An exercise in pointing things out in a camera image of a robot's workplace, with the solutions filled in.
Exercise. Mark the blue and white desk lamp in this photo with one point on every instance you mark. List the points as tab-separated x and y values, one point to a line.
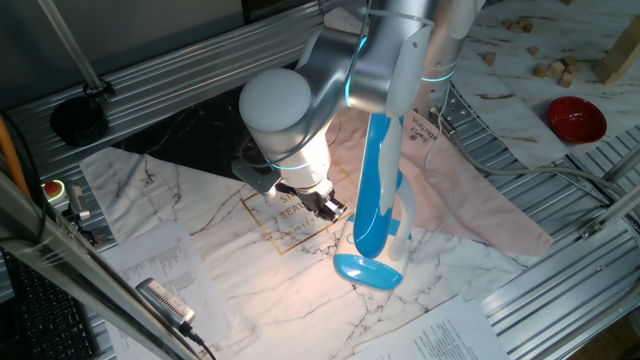
372	210

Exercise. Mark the printed table paper stack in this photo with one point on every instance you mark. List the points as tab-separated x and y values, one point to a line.
165	270

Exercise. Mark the red bowl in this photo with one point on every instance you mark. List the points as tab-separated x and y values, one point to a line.
576	120

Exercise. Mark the large wooden block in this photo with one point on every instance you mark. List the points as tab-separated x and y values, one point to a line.
617	57

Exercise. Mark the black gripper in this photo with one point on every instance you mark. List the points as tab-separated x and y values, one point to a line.
310	196

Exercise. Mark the aluminium frame profile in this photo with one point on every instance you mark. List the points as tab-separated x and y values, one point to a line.
75	270
612	217
622	162

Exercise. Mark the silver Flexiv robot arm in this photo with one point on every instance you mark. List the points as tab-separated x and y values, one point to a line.
320	100

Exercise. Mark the silver robot mounting plate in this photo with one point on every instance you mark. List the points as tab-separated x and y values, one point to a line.
462	112

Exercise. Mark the red emergency stop button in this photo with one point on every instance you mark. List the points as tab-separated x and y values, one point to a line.
53	189

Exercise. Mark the small wooden cube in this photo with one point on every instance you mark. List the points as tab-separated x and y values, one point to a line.
566	80
524	22
556	69
540	70
571	62
514	28
534	50
508	24
490	58
529	28

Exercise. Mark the printed text paper sheet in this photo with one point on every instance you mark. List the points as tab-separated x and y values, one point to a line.
440	335

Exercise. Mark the silver handheld device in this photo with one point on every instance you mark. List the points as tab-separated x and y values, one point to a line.
162	300

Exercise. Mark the black keyboard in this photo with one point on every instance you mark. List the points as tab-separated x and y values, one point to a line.
45	320

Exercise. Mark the white power strip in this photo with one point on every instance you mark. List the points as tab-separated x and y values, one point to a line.
342	20

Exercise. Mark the metal clamp bracket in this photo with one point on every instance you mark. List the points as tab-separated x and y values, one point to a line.
80	210

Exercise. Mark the pink black marble print cloth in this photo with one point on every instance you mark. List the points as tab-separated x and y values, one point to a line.
260	280

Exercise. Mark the black round camera stand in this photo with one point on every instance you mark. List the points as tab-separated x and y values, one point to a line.
77	122

